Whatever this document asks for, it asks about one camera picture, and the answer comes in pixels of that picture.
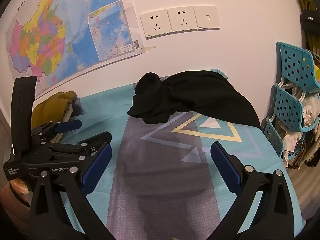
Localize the mustard folded garment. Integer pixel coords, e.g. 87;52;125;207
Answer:
31;91;76;128

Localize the black button-up shirt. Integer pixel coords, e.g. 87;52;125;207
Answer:
128;70;261;128

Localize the teal perforated storage rack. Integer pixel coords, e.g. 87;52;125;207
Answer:
264;42;319;157

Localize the colourful wall map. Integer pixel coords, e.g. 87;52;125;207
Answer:
6;0;143;95

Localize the white left wall socket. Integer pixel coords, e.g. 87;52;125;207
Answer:
140;9;172;40

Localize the white network wall plate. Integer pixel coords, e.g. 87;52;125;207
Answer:
194;5;221;31

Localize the black handbag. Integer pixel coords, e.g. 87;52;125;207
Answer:
300;2;320;36

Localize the teal grey patterned bedsheet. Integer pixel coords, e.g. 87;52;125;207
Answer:
57;68;306;240

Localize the person's left hand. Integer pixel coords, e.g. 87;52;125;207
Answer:
1;178;30;239

